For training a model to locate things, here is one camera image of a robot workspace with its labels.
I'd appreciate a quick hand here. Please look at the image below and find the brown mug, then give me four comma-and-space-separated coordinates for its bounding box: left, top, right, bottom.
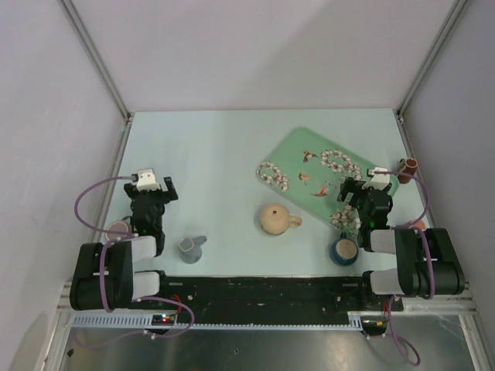
397, 158, 418, 184

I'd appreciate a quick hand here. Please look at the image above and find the mauve mug black handle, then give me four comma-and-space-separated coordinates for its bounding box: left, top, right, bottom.
104, 220, 132, 241

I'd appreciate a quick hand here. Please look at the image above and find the blue striped mug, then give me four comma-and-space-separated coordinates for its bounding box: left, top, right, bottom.
329, 232, 359, 267

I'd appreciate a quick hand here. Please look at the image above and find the small grey mug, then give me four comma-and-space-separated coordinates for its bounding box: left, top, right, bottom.
178, 236, 207, 264

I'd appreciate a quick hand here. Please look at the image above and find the beige round mug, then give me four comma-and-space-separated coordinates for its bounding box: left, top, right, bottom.
258, 203, 302, 236

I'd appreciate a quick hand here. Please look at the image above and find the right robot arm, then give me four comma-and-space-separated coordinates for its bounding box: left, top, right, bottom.
337, 177, 466, 310

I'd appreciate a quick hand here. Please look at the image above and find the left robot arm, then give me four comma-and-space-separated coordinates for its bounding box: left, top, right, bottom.
70, 177, 179, 311

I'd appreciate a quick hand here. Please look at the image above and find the green floral tray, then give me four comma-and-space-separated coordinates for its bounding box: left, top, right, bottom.
256, 128, 376, 237

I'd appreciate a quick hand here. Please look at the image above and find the small circuit board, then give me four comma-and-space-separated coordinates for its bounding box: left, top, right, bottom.
152, 314, 176, 326

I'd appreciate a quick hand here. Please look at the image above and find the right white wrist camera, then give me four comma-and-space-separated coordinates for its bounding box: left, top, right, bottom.
362, 167, 391, 191

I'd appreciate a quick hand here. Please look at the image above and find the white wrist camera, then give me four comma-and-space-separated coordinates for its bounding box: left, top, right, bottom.
132, 168, 162, 192
362, 167, 391, 191

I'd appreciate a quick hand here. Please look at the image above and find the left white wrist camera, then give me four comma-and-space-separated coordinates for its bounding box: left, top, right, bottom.
132, 168, 162, 192

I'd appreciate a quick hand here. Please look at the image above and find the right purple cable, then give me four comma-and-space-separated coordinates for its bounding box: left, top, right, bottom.
386, 169, 437, 366

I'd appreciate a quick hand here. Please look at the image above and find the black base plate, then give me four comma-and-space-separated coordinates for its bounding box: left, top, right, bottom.
127, 274, 405, 325

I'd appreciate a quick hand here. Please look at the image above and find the white cable duct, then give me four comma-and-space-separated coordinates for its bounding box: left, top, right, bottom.
69, 313, 387, 331

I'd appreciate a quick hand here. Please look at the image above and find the left aluminium frame post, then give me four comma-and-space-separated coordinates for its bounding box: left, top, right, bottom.
58, 0, 131, 122

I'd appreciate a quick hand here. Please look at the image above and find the aluminium frame post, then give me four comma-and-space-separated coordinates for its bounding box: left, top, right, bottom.
58, 0, 131, 122
396, 0, 472, 120

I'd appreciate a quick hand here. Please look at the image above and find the right aluminium frame post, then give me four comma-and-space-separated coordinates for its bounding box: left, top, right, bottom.
396, 0, 472, 120

